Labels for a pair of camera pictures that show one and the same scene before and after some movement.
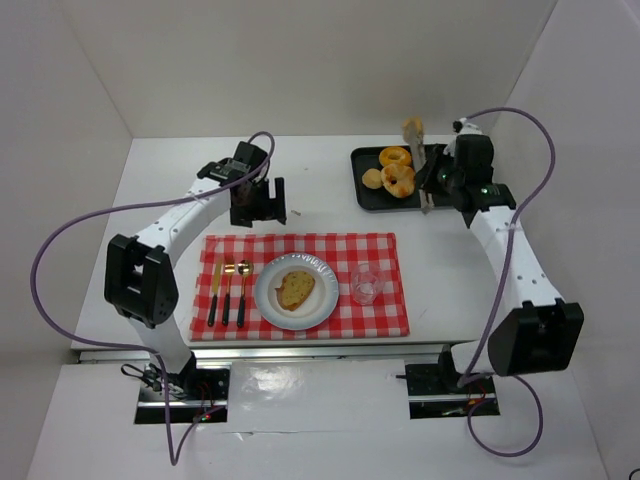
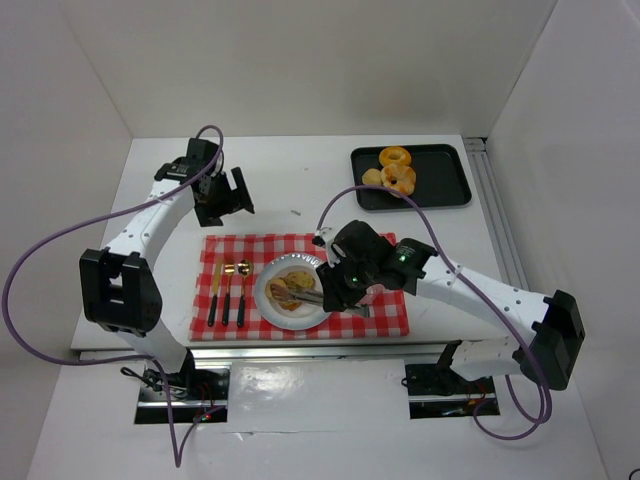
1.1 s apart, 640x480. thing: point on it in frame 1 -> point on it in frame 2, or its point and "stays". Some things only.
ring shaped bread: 394,155 stays
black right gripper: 430,172 -> 333,288
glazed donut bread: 398,180 stays
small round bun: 372,178 stays
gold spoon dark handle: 245,269 stays
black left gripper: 257,211 -> 221,201
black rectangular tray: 364,158 stays
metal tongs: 414,130 -> 359,309
